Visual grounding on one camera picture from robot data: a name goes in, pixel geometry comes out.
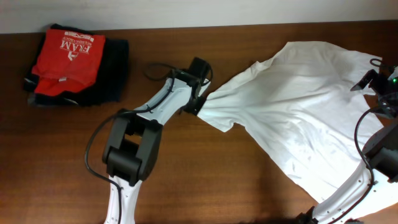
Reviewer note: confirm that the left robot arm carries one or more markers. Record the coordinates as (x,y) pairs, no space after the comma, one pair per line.
(133,144)

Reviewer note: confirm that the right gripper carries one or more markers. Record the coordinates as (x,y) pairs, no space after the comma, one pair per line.
(369,78)

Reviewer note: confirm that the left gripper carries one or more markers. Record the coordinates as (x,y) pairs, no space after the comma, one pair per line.
(195,105)

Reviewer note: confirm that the white t-shirt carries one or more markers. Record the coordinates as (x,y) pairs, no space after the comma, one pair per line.
(300,107)

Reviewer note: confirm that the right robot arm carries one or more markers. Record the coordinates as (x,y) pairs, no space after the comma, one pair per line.
(378,167)

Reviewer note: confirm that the dark folded clothes stack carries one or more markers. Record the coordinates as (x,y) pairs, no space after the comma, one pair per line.
(110,80)

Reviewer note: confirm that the red folded FRAM t-shirt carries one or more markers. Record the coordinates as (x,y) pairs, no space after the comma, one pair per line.
(68,61)

